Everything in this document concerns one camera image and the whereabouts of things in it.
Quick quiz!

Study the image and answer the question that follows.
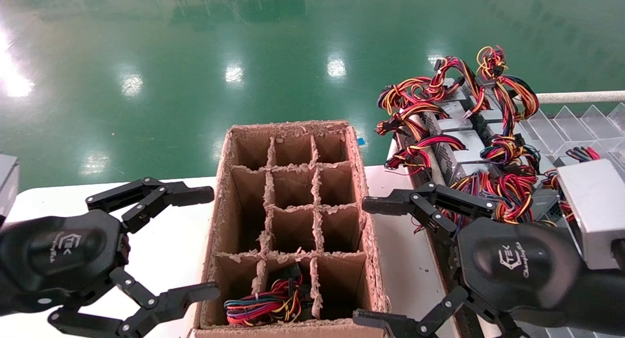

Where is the white metal pipe rail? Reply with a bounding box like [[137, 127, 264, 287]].
[[535, 90, 625, 105]]

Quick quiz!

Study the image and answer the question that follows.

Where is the black rack edge bar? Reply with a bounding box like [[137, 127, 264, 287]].
[[396, 133, 472, 338]]

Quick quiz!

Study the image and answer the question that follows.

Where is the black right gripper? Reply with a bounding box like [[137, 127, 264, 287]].
[[353, 181, 625, 338]]

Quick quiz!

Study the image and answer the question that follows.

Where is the clear acrylic divider rack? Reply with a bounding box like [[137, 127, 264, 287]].
[[517, 103, 625, 169]]

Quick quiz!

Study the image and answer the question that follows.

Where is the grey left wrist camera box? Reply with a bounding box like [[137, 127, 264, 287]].
[[0, 154, 20, 217]]

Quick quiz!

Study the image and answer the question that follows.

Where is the brown cardboard divider box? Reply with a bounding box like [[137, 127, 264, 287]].
[[188, 119, 391, 338]]

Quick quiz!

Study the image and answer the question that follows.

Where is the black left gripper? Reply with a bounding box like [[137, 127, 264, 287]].
[[0, 177, 222, 338]]

